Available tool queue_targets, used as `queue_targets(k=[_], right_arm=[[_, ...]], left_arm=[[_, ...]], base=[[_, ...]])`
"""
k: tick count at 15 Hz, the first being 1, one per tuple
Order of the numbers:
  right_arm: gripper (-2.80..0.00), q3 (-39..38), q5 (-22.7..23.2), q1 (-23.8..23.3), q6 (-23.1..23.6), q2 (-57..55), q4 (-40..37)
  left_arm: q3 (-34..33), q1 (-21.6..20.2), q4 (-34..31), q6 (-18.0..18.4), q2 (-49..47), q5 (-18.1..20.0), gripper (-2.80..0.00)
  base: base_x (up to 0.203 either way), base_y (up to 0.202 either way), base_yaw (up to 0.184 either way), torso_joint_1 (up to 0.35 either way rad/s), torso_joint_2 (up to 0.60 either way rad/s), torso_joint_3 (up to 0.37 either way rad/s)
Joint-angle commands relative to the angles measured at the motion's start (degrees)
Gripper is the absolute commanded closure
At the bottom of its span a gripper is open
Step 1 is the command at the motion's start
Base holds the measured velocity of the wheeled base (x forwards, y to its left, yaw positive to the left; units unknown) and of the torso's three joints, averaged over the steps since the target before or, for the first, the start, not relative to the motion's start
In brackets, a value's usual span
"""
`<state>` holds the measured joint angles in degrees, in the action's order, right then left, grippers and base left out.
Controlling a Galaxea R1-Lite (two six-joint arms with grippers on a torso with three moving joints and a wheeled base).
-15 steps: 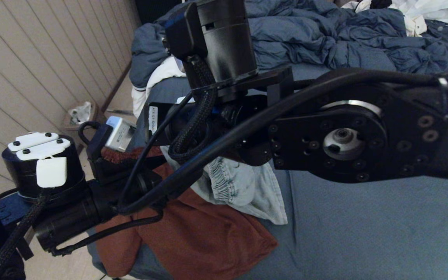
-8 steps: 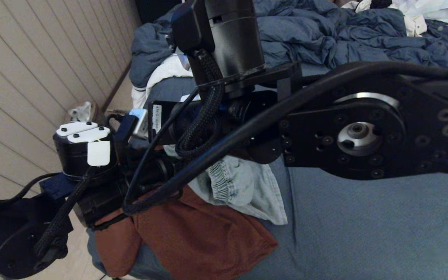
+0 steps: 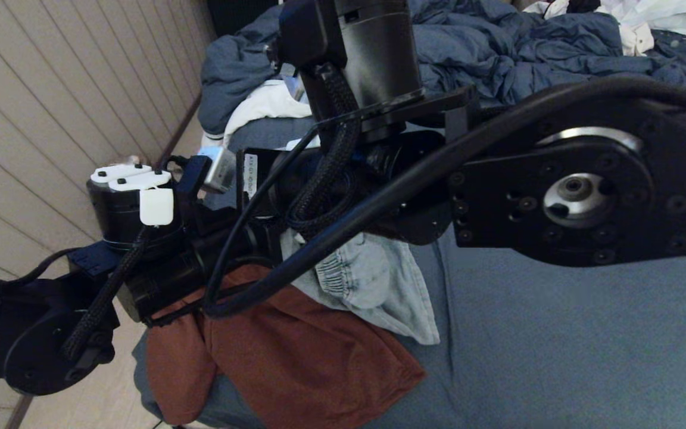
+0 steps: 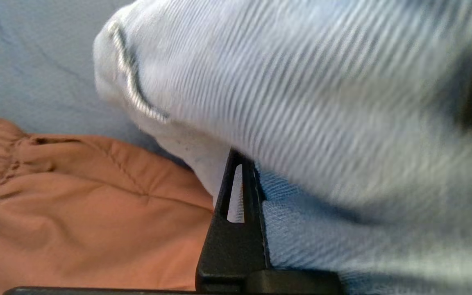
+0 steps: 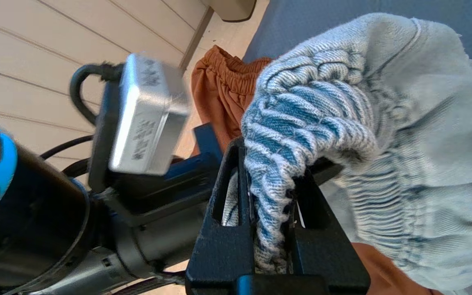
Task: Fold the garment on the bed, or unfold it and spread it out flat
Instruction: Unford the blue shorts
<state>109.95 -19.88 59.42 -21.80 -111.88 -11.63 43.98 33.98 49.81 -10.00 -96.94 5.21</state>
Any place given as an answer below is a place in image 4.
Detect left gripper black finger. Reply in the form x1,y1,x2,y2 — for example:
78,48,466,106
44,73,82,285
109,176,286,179
195,148,271,292

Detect brown shorts with white print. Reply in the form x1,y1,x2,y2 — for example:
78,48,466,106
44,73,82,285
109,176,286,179
0,113,215,291

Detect light blue denim shorts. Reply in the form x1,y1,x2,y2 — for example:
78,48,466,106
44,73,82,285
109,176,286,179
93,0,472,295

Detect bed with blue sheet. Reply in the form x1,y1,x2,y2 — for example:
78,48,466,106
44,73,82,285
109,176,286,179
0,0,191,168

